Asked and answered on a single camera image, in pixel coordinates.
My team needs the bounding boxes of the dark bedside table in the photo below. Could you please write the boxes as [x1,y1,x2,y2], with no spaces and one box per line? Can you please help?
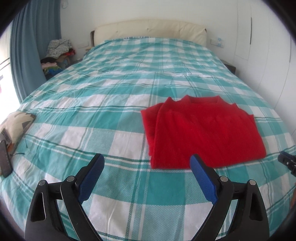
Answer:
[220,59,236,75]

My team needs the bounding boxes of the patterned beige cushion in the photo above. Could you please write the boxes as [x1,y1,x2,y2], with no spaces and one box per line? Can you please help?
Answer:
[1,111,36,155]

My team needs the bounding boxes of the red knit sweater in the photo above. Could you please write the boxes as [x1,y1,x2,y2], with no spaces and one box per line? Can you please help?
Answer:
[141,95,266,169]

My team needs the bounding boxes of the white wall socket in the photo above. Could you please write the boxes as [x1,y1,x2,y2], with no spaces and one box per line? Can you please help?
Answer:
[210,38,224,48]

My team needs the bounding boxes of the cream padded headboard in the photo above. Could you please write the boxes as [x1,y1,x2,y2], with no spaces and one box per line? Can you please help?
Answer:
[91,20,207,47]

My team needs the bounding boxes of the black smartphone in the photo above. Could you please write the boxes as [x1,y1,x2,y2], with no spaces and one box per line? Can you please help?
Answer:
[0,140,13,178]

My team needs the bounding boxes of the teal plaid bed sheet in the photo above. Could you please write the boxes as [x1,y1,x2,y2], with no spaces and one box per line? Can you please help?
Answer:
[1,38,295,240]

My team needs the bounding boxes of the blue curtain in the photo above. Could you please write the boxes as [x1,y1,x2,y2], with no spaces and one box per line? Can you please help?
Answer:
[10,1,61,102]

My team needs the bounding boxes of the white wardrobe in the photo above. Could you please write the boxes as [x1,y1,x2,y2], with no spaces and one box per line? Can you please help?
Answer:
[233,0,296,112]

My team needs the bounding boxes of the pile of clothes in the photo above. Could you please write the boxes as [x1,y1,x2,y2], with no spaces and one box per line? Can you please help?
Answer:
[40,39,76,80]

